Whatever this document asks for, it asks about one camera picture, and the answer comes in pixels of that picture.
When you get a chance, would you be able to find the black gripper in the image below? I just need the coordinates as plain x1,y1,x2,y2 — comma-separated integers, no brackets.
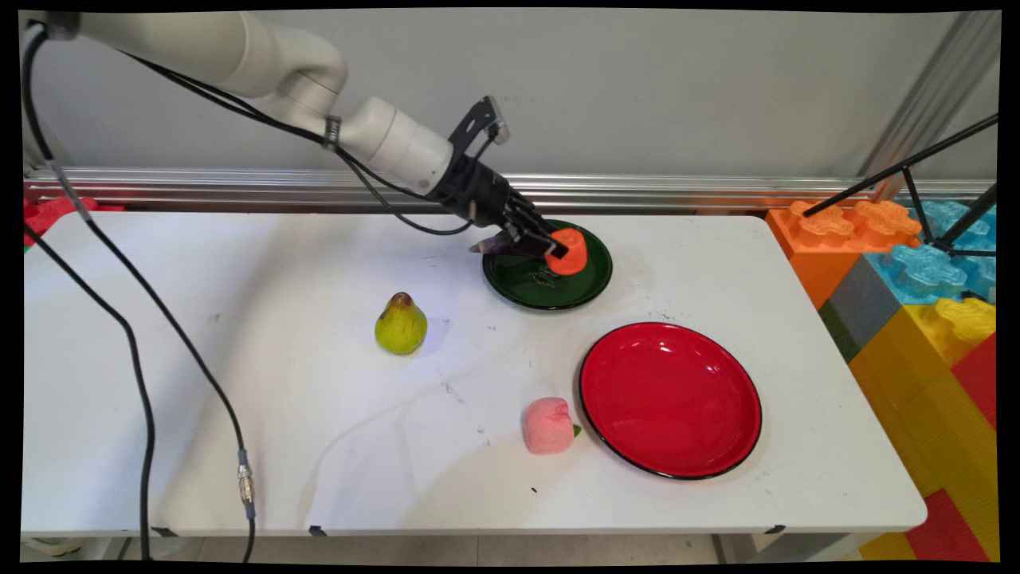
427,155,570,259

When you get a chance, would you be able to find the orange toy fruit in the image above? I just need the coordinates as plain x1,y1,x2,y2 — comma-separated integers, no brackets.
544,226,590,277

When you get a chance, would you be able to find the purple toy eggplant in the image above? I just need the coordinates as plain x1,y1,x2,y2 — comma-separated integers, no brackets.
468,230,551,258

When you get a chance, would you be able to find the dark green plate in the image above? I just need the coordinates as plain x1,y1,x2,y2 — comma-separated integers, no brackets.
481,218,614,312

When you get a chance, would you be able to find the green toy pear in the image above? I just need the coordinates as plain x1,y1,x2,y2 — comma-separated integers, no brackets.
375,292,430,356

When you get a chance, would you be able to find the pink toy peach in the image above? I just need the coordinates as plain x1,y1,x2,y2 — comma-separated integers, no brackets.
521,396,583,456

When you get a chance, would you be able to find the red plate with black rim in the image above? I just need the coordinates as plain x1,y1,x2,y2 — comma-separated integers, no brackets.
579,321,763,482

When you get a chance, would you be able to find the orange giant building block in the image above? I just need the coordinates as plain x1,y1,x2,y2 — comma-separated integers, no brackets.
766,199,924,311

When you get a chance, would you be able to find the dark green giant building block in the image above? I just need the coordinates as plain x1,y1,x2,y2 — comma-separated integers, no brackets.
818,298,862,364

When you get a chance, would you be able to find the grey giant building block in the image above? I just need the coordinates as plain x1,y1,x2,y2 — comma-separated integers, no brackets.
828,254,903,353

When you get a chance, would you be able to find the black tripod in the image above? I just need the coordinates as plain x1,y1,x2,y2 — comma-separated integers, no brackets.
802,113,999,258

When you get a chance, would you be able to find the blue giant building block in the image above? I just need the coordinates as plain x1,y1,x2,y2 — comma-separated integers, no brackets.
864,199,998,306

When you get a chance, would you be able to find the yellow giant building block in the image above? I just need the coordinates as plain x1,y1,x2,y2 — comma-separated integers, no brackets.
848,297,998,562

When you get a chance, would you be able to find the red giant building block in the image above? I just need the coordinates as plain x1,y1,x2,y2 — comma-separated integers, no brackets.
904,487,994,563
23,196,126,249
950,332,998,432

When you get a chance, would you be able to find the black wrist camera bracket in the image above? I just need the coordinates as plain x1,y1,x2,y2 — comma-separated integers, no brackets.
447,95,512,158

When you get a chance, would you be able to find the aluminium rail along wall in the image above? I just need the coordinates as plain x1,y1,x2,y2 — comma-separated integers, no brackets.
23,166,997,215

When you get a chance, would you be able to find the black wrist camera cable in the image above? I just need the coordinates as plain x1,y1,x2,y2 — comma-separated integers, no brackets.
118,50,476,237

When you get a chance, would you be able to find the black cable with metal connector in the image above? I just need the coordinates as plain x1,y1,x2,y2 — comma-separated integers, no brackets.
21,22,257,564

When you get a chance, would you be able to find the aluminium profile post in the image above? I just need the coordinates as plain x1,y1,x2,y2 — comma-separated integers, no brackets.
858,11,1002,202

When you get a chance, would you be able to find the plain black cable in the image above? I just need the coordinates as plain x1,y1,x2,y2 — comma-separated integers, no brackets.
23,222,157,561

